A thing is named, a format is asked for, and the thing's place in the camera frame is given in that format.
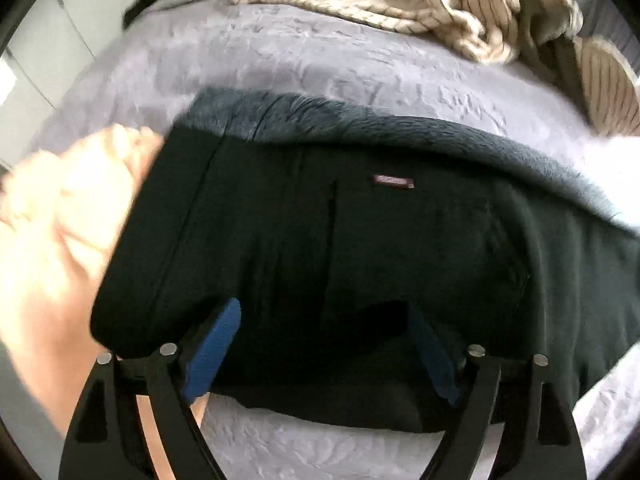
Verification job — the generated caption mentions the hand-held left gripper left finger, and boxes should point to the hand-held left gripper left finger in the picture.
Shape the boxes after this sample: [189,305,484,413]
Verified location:
[57,298,243,480]

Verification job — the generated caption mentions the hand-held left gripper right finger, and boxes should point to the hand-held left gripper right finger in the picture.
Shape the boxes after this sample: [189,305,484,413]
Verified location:
[407,305,589,480]

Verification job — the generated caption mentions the black pants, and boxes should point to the black pants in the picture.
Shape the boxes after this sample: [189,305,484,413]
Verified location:
[90,87,640,433]

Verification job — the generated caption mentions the peach cloth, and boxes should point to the peach cloth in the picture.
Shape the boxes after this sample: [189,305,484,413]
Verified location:
[0,124,208,480]

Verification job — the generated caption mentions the purple embossed bedspread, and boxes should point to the purple embossed bedspread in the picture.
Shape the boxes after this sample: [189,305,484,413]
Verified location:
[30,0,640,480]

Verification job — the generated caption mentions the grey-green garment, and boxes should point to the grey-green garment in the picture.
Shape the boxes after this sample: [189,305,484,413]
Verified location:
[517,0,588,111]

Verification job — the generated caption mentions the black object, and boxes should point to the black object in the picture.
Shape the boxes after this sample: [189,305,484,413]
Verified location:
[122,0,173,29]

